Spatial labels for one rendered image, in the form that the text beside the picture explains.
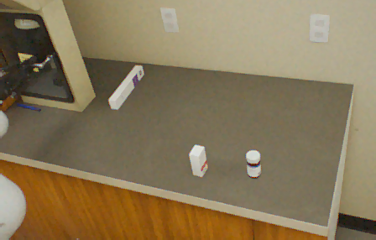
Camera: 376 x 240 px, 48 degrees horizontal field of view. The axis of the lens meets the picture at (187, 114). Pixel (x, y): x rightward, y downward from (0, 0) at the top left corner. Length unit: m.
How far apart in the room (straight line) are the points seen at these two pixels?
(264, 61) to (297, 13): 0.26
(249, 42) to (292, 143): 0.51
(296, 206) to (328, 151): 0.26
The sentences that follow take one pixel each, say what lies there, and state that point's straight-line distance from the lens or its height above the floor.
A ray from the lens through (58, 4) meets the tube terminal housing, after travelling 1.67.
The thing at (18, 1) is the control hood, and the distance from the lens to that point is 1.53.
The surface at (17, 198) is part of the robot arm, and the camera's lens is 0.93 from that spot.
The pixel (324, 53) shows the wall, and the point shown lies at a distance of 1.74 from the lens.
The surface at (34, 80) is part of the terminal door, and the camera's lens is 1.85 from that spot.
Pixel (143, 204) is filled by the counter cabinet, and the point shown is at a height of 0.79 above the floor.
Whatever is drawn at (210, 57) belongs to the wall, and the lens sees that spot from 1.89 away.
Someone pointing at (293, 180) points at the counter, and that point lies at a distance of 1.37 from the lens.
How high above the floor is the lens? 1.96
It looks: 38 degrees down
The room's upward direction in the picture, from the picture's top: 11 degrees counter-clockwise
